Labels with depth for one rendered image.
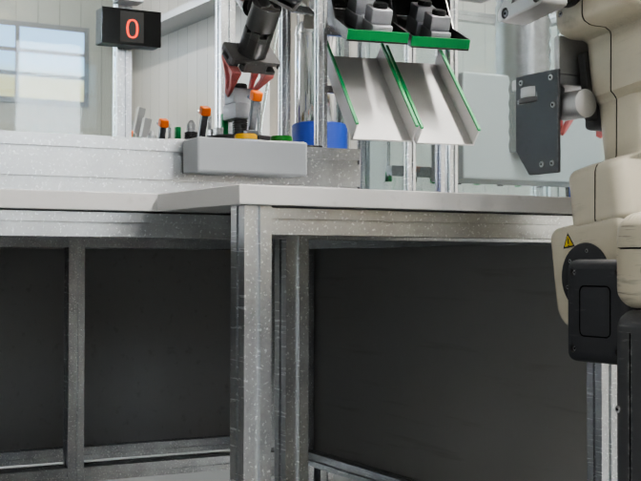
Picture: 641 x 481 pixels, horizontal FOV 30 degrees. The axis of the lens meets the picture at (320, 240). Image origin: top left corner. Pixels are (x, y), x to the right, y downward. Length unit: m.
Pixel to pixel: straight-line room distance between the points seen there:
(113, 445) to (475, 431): 1.31
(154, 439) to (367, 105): 1.76
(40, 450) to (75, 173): 1.82
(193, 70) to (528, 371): 7.59
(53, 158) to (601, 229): 0.89
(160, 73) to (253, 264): 9.03
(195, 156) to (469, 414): 1.20
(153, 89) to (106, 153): 8.83
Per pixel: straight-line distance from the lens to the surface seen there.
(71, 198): 1.96
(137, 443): 3.84
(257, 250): 1.77
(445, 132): 2.50
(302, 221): 1.81
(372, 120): 2.43
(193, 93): 10.09
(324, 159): 2.24
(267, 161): 2.10
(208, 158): 2.05
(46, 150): 2.03
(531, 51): 3.48
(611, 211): 1.81
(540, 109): 1.91
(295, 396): 2.13
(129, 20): 2.40
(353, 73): 2.55
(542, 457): 2.77
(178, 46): 10.43
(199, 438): 3.92
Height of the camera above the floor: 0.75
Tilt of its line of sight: 1 degrees up
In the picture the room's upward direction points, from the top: straight up
